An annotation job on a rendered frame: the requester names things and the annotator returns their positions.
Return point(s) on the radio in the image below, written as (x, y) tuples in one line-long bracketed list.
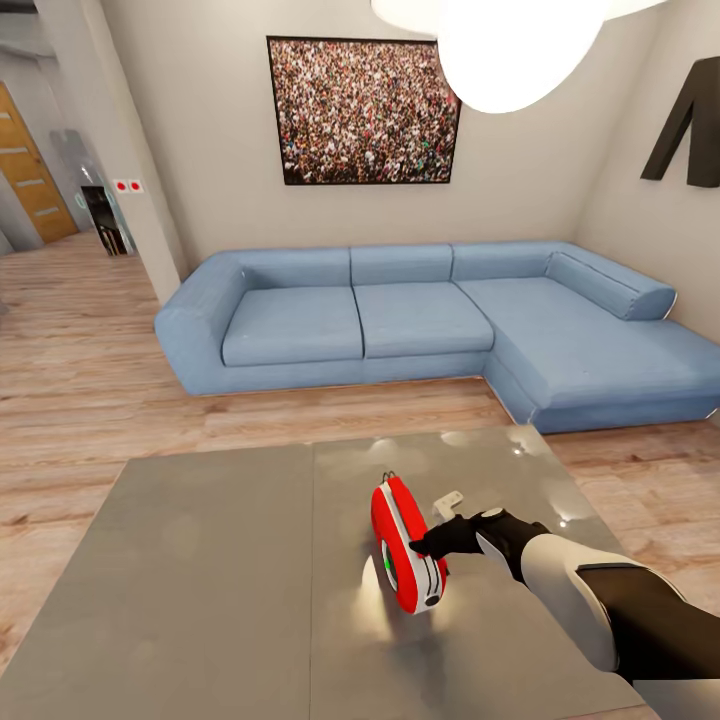
[(418, 581)]

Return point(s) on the picture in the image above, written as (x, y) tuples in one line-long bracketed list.
[(356, 111)]

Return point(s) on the decorative sign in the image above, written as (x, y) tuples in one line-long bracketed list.
[(699, 102)]

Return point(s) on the door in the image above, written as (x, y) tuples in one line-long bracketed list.
[(24, 170)]

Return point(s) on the standing mirror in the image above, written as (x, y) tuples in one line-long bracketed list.
[(92, 193)]

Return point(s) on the sofa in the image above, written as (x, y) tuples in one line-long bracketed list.
[(566, 339)]

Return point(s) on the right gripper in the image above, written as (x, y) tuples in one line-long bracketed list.
[(440, 540)]

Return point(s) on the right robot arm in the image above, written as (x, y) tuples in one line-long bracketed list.
[(624, 617)]

